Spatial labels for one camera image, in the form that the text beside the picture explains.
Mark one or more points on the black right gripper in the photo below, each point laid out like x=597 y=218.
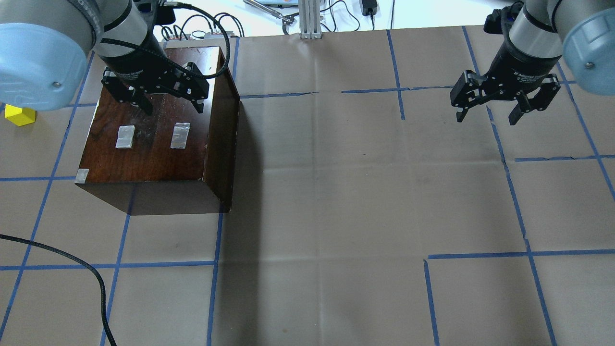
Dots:
x=520 y=65

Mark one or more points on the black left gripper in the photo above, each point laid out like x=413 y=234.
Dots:
x=137 y=61

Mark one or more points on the yellow block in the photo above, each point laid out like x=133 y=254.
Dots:
x=20 y=116

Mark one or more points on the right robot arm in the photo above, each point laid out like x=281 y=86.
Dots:
x=536 y=35

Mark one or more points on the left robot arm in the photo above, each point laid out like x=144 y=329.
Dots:
x=44 y=45

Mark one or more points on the dark wooden drawer cabinet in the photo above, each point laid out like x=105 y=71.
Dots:
x=151 y=178

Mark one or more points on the grey corner tape patch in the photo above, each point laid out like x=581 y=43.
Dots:
x=81 y=175

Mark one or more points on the black power adapter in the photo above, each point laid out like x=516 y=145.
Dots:
x=369 y=8

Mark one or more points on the aluminium frame post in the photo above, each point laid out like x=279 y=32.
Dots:
x=309 y=19

